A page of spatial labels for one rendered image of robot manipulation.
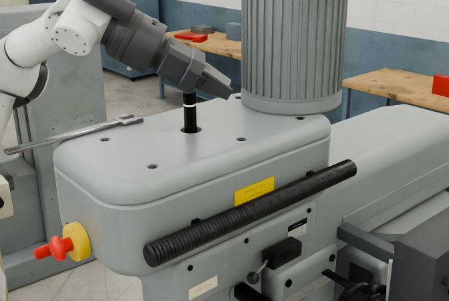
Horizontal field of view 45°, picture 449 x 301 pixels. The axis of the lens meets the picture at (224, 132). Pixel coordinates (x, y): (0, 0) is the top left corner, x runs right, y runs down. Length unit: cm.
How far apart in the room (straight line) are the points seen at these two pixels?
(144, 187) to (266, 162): 23
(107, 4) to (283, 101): 36
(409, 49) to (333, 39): 461
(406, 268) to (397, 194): 37
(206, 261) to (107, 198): 22
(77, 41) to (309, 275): 64
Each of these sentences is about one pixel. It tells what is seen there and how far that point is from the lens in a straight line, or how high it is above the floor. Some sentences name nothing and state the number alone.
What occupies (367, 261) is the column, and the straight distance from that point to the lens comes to 128.
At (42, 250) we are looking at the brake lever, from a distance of 99.
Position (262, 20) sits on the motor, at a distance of 98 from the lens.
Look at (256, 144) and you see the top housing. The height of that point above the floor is 189.
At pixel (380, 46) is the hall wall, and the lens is 579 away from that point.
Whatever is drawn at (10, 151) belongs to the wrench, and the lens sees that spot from 91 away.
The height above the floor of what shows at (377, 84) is 88.
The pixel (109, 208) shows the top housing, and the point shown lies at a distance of 79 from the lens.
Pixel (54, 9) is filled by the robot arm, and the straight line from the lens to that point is 97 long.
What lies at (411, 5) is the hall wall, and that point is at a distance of 557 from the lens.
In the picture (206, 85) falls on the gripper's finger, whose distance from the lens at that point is 89.
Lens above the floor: 222
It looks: 21 degrees down
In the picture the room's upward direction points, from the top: 1 degrees counter-clockwise
